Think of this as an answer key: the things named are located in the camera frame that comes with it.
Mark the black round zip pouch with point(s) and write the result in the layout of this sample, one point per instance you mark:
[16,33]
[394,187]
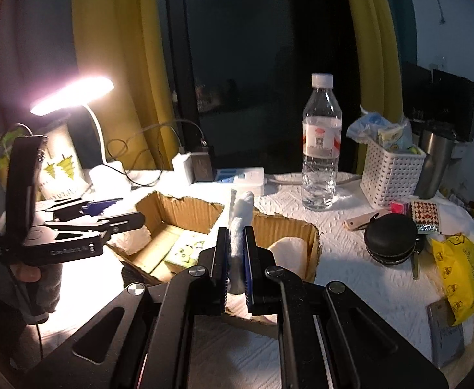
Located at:
[389,237]

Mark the green printed packet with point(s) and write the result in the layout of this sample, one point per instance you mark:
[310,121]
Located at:
[184,251]

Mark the white folded cloth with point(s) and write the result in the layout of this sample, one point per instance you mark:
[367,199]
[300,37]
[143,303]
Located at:
[287,257]
[133,241]

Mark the blue plastic bag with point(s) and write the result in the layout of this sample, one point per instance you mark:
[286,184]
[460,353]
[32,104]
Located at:
[366,125]

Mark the dark power bank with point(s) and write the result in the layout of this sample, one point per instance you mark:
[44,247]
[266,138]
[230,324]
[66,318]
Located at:
[203,166]

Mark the yellow plastic bag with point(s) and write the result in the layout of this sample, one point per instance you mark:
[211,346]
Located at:
[460,275]

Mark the white blue flat box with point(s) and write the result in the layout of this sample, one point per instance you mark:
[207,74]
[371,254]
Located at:
[241,178]

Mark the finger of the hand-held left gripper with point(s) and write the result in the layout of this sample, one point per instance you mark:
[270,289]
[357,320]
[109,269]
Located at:
[127,221]
[99,206]

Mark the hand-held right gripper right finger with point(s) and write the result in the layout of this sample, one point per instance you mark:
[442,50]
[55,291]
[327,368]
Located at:
[248,267]

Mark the dark window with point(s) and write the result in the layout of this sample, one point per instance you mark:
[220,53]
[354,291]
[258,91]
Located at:
[261,60]

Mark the checkered foil packet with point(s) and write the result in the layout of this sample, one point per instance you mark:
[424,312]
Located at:
[425,214]

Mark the grey curtain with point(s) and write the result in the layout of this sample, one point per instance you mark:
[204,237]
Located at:
[26,40]

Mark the grey book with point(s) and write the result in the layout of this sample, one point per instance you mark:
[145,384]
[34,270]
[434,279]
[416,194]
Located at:
[445,332]

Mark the black monitor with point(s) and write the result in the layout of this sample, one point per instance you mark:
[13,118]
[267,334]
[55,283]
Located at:
[443,97]

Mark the pink small box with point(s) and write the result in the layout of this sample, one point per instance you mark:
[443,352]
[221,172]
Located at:
[400,207]

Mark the clear plastic water bottle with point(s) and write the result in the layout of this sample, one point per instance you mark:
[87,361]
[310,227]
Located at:
[321,150]

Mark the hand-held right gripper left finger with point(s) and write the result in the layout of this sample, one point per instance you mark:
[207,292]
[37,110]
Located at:
[221,267]

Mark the green leafy plant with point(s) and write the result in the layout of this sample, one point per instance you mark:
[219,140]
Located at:
[6,146]

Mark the tree print cushion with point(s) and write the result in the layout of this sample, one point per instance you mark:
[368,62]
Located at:
[60,166]

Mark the white charger adapter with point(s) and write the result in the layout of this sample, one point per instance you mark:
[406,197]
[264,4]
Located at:
[183,168]

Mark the yellow curtain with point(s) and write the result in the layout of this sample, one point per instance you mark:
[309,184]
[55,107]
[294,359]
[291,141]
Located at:
[119,48]
[377,40]

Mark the white towel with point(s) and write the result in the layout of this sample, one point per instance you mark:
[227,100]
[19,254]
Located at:
[241,219]

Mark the brown cardboard box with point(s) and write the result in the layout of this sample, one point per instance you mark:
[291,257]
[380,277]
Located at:
[204,223]

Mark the white plastic basket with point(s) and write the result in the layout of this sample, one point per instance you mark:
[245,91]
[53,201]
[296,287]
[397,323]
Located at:
[389,174]

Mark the white desk lamp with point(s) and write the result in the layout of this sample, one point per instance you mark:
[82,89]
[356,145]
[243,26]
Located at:
[73,91]

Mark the yellow green snack packets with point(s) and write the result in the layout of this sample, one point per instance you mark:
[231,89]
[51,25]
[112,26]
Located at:
[395,137]

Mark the steel tumbler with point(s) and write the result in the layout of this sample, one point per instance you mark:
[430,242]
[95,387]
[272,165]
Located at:
[433,162]

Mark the person's left hand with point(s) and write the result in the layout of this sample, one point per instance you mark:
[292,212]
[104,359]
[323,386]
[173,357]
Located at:
[27,273]

